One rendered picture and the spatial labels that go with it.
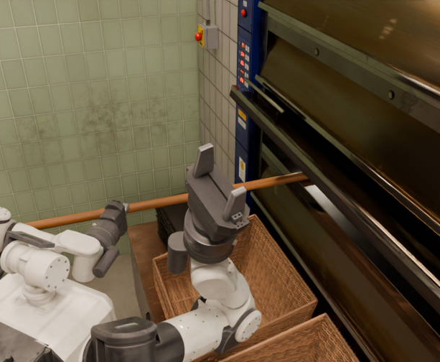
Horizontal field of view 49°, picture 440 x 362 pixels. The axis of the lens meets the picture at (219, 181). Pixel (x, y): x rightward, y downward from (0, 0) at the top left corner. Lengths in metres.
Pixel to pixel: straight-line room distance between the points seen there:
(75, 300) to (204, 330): 0.26
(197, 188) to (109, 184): 2.25
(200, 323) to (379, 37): 0.77
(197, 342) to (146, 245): 1.45
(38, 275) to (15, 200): 2.06
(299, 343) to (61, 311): 0.99
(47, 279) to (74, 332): 0.11
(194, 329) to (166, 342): 0.08
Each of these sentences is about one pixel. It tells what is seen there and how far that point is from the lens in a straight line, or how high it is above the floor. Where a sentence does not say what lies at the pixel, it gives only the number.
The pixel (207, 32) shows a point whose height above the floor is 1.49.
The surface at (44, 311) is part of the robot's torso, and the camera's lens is 0.98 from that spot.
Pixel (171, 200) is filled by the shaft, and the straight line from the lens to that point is 1.57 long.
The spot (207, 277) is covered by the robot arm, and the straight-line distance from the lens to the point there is 0.82.
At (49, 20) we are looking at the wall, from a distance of 2.56.
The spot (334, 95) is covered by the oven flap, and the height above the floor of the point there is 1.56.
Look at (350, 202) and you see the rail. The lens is 1.17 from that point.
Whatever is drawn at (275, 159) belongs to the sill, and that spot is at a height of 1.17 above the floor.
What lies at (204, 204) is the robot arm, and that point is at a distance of 0.68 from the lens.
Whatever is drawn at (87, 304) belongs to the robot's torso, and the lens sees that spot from 0.97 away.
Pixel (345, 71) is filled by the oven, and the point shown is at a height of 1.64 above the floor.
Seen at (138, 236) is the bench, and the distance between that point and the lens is 2.44.
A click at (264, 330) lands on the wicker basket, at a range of 1.73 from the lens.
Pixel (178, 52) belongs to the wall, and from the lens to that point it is 2.69.
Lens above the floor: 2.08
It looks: 32 degrees down
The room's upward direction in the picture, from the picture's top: straight up
